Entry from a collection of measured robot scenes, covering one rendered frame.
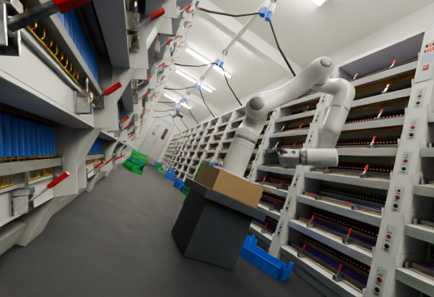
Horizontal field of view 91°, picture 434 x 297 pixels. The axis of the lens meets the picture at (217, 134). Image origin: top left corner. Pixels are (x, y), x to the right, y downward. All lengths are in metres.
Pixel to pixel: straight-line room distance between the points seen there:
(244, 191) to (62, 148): 0.71
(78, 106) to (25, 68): 0.18
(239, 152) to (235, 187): 0.18
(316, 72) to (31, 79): 1.09
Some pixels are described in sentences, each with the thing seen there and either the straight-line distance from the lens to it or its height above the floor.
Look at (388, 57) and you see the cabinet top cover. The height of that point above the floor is 1.67.
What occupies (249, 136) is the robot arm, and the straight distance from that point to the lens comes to 1.06.
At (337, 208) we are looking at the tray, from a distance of 1.55.
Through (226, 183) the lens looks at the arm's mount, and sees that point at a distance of 0.95.
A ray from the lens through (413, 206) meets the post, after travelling 1.40.
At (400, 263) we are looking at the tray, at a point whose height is 0.32.
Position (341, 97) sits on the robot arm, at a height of 0.93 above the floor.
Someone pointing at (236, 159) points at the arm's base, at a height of 0.45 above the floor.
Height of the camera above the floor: 0.30
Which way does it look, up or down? 13 degrees up
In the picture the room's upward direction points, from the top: 24 degrees clockwise
